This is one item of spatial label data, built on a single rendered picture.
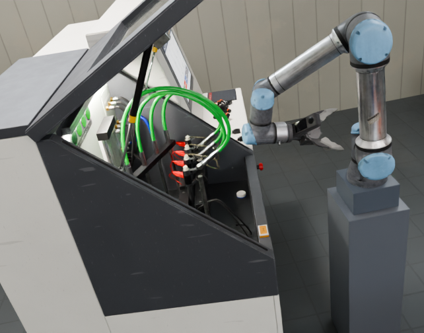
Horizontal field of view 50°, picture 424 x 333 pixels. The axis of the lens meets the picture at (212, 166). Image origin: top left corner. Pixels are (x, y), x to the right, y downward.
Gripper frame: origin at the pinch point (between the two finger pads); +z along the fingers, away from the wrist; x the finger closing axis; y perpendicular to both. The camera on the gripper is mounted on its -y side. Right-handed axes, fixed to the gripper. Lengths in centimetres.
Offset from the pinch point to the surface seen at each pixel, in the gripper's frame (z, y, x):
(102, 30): -83, 15, -48
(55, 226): -96, -9, 29
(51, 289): -101, 9, 46
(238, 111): -21, 67, -33
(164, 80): -60, 25, -31
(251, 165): -25.8, 33.5, 3.8
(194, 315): -56, 12, 59
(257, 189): -28.1, 20.2, 16.5
